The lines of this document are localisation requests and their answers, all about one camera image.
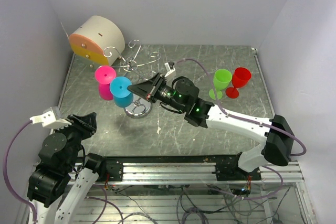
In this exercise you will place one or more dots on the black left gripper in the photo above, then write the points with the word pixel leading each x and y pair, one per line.
pixel 86 124

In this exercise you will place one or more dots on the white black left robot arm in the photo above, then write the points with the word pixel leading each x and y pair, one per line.
pixel 56 188

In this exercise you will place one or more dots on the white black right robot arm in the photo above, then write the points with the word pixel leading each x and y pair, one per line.
pixel 274 136

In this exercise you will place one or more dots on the aluminium rail frame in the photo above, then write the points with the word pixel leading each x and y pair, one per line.
pixel 190 193

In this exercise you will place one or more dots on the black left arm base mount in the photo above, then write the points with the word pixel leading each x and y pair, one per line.
pixel 114 170

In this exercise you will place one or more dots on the chrome wire wine glass rack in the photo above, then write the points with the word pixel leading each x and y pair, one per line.
pixel 139 108

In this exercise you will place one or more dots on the green plastic wine glass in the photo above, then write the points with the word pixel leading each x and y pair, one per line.
pixel 221 80

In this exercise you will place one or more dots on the blue plastic wine glass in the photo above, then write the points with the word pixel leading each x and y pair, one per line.
pixel 121 95

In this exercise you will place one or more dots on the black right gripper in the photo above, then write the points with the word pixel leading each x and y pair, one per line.
pixel 149 88

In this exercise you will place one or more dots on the pink plastic wine glass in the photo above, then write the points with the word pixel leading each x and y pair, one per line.
pixel 104 75

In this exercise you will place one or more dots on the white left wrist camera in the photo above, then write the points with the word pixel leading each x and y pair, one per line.
pixel 51 119

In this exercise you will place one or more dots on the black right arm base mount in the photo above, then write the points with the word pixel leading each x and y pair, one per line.
pixel 228 172

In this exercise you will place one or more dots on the red plastic wine glass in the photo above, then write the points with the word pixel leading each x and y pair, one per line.
pixel 240 78

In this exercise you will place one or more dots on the beige round drawer box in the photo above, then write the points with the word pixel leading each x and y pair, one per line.
pixel 98 40

